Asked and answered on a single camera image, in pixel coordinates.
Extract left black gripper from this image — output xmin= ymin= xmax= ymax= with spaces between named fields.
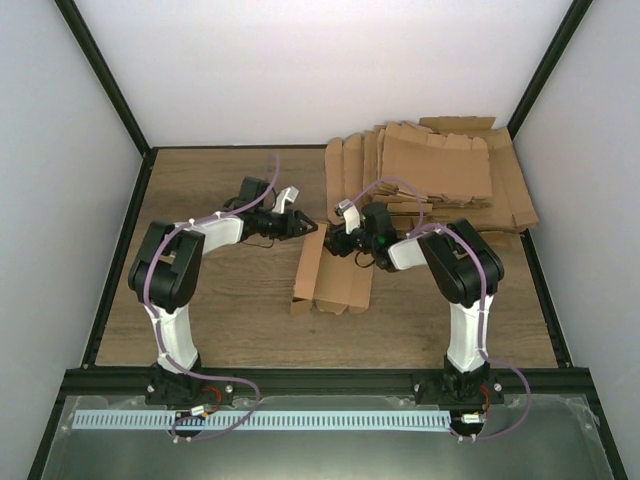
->
xmin=254 ymin=209 xmax=318 ymax=240

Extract brown cardboard box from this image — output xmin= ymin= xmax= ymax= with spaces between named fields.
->
xmin=290 ymin=222 xmax=374 ymax=315

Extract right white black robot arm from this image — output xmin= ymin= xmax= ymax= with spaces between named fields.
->
xmin=325 ymin=200 xmax=504 ymax=403

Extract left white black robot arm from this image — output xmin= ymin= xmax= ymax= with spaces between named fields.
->
xmin=128 ymin=177 xmax=318 ymax=404

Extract stack of flat cardboard blanks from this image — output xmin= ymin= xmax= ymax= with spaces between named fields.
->
xmin=324 ymin=116 xmax=539 ymax=232

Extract clear plastic sheet cover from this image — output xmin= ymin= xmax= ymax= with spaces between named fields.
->
xmin=30 ymin=395 xmax=614 ymax=479

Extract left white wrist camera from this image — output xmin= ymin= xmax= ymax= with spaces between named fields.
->
xmin=271 ymin=186 xmax=299 ymax=214

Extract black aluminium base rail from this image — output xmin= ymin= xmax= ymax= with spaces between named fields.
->
xmin=60 ymin=366 xmax=595 ymax=397

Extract light blue slotted cable duct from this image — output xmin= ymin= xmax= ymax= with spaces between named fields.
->
xmin=71 ymin=410 xmax=451 ymax=433

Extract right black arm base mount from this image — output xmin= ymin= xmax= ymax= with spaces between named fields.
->
xmin=411 ymin=370 xmax=504 ymax=409

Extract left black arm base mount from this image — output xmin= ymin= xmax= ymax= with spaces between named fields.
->
xmin=145 ymin=376 xmax=233 ymax=408

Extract black frame post left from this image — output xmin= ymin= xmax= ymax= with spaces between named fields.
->
xmin=53 ymin=0 xmax=152 ymax=156

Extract black frame post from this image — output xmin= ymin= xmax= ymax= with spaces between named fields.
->
xmin=53 ymin=0 xmax=152 ymax=156
xmin=507 ymin=0 xmax=593 ymax=140

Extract black frame post right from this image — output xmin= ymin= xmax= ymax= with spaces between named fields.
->
xmin=507 ymin=0 xmax=593 ymax=140

